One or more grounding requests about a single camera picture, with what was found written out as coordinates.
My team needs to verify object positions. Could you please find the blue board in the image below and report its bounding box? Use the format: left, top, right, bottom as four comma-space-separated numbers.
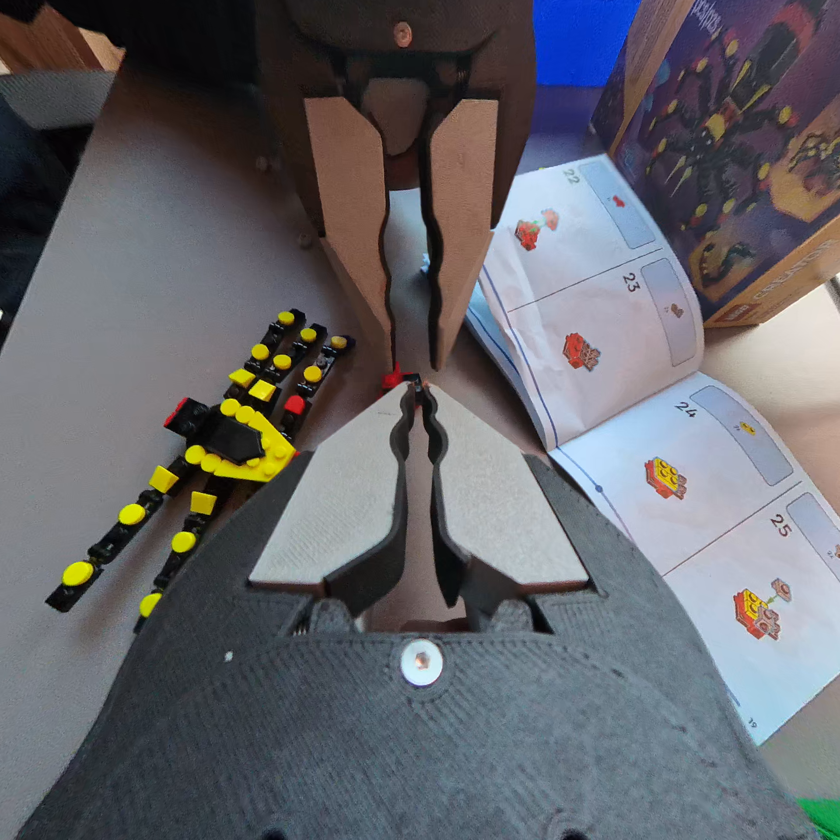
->
533, 0, 643, 88

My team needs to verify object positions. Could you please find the person's dark navy jacket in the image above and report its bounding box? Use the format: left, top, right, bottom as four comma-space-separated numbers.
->
0, 95, 93, 345

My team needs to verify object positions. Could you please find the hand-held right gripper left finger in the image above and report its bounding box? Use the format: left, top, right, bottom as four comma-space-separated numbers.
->
248, 382, 414, 619

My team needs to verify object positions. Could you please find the black yellow lego spider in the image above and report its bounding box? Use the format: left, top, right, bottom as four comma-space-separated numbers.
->
45, 308, 358, 636

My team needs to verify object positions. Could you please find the lego set box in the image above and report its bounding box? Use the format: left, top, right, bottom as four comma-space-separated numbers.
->
589, 0, 840, 328

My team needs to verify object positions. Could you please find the grey chair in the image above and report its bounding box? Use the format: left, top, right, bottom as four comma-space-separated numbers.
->
0, 69, 118, 131

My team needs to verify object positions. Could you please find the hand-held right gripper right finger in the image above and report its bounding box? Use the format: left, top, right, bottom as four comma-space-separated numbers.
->
422, 384, 589, 616

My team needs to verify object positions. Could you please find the green object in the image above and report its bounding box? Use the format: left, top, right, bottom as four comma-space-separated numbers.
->
795, 795, 840, 840

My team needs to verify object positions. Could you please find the lego instruction booklet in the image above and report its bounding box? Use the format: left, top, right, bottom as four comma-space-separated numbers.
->
465, 156, 840, 747

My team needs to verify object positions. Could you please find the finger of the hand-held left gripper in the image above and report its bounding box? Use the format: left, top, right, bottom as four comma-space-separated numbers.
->
420, 97, 500, 373
304, 95, 400, 368

